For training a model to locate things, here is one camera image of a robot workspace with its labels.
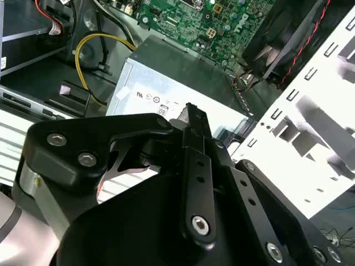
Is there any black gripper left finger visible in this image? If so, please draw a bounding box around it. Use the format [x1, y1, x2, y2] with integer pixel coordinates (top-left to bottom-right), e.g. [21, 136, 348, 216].
[19, 102, 219, 246]

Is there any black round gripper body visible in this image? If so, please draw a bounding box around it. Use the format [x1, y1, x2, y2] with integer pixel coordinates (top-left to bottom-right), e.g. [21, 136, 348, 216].
[57, 173, 267, 266]

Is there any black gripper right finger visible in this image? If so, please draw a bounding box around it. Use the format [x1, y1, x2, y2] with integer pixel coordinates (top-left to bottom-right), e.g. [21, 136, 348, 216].
[198, 106, 349, 266]

